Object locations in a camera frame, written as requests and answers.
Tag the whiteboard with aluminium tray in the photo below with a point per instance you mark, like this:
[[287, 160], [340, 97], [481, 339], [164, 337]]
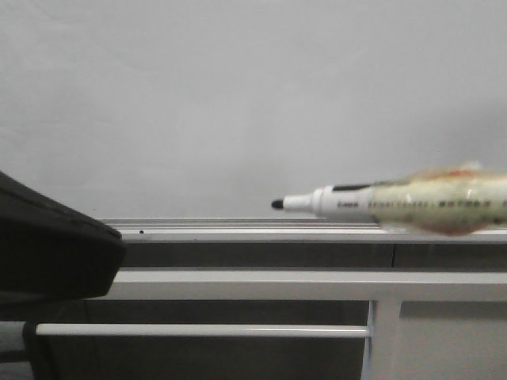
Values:
[[212, 109]]

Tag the white whiteboard marker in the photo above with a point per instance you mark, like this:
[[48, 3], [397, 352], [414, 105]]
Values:
[[450, 201]]

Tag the white metal stand frame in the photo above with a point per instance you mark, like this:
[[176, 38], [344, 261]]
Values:
[[386, 290]]

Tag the white horizontal rod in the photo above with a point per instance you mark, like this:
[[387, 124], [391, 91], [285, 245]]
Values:
[[298, 331]]

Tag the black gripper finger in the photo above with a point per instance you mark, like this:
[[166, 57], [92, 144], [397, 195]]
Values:
[[51, 253]]

